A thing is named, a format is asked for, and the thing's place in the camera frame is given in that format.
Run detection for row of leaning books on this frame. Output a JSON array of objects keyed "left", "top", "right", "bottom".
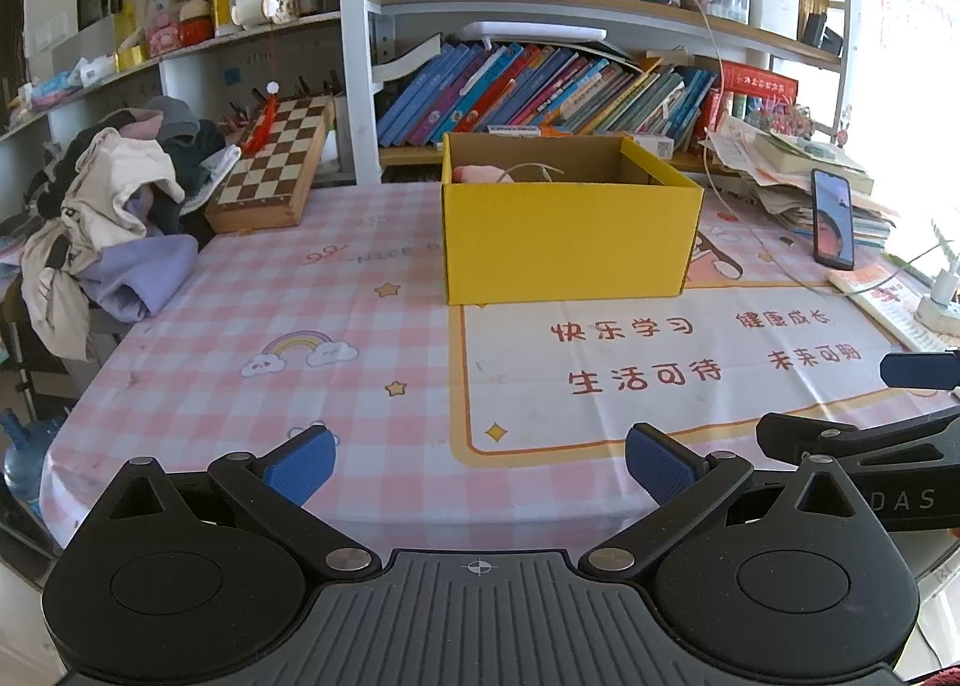
[{"left": 375, "top": 41, "right": 717, "bottom": 151}]

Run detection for white cable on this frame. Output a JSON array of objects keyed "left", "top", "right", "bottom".
[{"left": 679, "top": 0, "right": 938, "bottom": 293}]

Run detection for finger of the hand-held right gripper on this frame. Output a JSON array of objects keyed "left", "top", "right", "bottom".
[
  {"left": 879, "top": 350, "right": 960, "bottom": 391},
  {"left": 756, "top": 412, "right": 960, "bottom": 467}
]

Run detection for white bookshelf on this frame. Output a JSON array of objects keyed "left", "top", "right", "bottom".
[{"left": 0, "top": 0, "right": 856, "bottom": 188}]

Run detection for white orange booklet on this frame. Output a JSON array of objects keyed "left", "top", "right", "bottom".
[{"left": 829, "top": 264, "right": 960, "bottom": 353}]

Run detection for white storage container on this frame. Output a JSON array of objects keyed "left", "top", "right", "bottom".
[{"left": 750, "top": 0, "right": 800, "bottom": 40}]

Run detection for wall poster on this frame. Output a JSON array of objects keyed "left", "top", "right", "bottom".
[{"left": 881, "top": 0, "right": 960, "bottom": 94}]

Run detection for black smartphone on stand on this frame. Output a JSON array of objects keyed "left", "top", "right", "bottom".
[{"left": 811, "top": 168, "right": 856, "bottom": 272}]

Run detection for pink gift box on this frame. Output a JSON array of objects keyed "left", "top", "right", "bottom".
[{"left": 146, "top": 22, "right": 185, "bottom": 57}]

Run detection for pink flower decoration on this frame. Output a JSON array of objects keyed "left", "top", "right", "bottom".
[{"left": 761, "top": 101, "right": 815, "bottom": 136}]

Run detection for black picture frame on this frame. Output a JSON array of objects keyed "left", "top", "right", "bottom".
[{"left": 75, "top": 0, "right": 121, "bottom": 31}]

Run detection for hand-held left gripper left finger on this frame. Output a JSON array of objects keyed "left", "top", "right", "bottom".
[{"left": 96, "top": 425, "right": 383, "bottom": 582}]

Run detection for red mushroom jar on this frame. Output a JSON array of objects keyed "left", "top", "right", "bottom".
[{"left": 180, "top": 0, "right": 216, "bottom": 44}]

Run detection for pile of clothes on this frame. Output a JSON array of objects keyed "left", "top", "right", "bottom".
[{"left": 19, "top": 97, "right": 241, "bottom": 361}]

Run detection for yellow cardboard box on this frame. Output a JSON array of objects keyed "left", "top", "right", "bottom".
[{"left": 441, "top": 133, "right": 704, "bottom": 306}]

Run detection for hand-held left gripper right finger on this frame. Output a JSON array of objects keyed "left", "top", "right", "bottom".
[{"left": 577, "top": 423, "right": 865, "bottom": 582}]

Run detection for pink checkered tablecloth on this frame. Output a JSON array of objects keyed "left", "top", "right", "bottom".
[{"left": 37, "top": 179, "right": 960, "bottom": 544}]

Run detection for stack of papers and books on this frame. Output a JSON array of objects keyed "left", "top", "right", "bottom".
[{"left": 701, "top": 116, "right": 897, "bottom": 248}]

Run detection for small yellow box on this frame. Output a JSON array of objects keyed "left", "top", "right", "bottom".
[{"left": 114, "top": 11, "right": 151, "bottom": 70}]

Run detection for wooden chessboard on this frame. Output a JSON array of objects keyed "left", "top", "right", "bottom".
[{"left": 204, "top": 95, "right": 336, "bottom": 235}]

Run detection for tissue pack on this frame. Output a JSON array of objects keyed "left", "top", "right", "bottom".
[{"left": 26, "top": 72, "right": 80, "bottom": 108}]

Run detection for white power strip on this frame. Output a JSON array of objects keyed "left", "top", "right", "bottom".
[{"left": 919, "top": 296, "right": 960, "bottom": 336}]

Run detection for blue water jug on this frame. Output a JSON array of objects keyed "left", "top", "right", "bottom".
[{"left": 0, "top": 407, "right": 65, "bottom": 503}]

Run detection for red tassel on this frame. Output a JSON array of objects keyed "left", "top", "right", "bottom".
[{"left": 241, "top": 80, "right": 282, "bottom": 154}]

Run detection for black box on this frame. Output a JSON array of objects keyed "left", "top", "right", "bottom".
[{"left": 802, "top": 12, "right": 842, "bottom": 55}]

